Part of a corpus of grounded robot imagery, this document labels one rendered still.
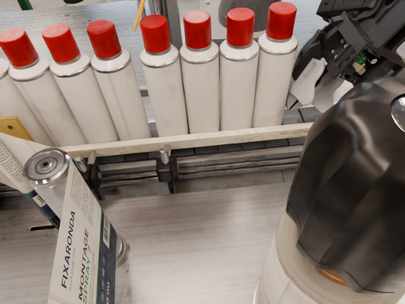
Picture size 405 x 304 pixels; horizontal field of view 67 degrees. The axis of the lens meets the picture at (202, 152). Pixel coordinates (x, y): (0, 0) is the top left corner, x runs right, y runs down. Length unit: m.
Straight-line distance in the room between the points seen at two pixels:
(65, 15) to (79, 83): 0.68
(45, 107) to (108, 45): 0.13
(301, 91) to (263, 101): 0.05
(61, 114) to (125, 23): 0.55
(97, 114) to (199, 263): 0.25
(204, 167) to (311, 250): 0.35
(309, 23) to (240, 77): 0.55
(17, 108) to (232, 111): 0.30
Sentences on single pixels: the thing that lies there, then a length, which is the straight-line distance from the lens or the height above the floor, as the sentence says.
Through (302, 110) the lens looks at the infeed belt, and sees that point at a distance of 0.58.
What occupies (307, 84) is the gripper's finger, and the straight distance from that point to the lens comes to 0.46.
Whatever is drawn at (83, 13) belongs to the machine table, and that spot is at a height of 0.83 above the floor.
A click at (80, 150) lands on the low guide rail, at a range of 0.50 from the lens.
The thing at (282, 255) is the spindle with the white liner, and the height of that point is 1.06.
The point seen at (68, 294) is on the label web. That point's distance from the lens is 0.25.
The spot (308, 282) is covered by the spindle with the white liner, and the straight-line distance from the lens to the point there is 0.21.
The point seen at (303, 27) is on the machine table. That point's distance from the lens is 0.92.
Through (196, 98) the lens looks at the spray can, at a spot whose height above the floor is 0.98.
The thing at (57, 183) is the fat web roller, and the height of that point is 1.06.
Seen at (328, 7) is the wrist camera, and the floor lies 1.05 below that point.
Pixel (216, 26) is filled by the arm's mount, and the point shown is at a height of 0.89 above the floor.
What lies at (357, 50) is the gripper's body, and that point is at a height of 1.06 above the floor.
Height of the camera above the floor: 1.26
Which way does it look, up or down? 50 degrees down
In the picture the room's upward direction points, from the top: 5 degrees counter-clockwise
